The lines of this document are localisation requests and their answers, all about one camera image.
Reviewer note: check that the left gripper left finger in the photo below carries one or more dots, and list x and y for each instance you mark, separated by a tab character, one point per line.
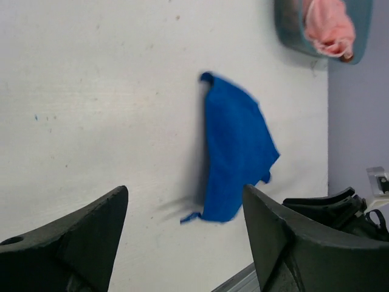
73	253

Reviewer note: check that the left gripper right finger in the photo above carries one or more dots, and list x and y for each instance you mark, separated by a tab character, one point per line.
292	252

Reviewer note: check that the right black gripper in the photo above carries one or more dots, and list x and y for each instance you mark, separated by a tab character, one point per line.
344	212

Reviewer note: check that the blue towel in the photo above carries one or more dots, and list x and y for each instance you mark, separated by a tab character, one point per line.
240	148

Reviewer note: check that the pink crumpled towel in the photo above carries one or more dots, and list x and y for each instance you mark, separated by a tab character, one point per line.
328	28

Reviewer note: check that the teal plastic tub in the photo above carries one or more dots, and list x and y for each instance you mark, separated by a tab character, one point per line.
289	25

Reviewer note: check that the aluminium mounting rail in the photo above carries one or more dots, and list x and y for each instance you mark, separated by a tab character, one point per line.
246	280

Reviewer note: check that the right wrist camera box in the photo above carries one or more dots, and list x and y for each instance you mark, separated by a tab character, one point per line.
378	179

